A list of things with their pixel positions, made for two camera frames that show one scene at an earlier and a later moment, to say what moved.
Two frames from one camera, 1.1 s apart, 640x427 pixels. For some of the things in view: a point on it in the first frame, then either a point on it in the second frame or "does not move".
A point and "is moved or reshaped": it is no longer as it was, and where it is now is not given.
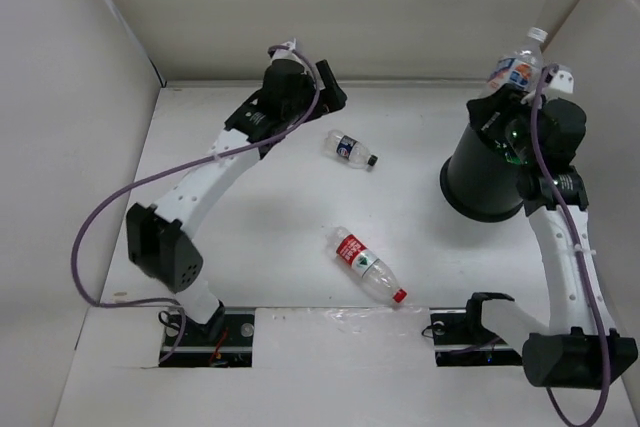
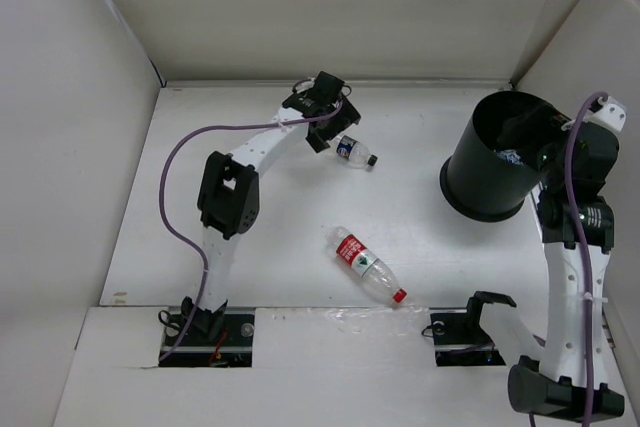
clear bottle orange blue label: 523,67 is moved or reshaped
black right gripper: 501,103 to 565,135
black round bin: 481,181 does not move
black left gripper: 330,99 to 344,118
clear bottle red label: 365,263 does not move
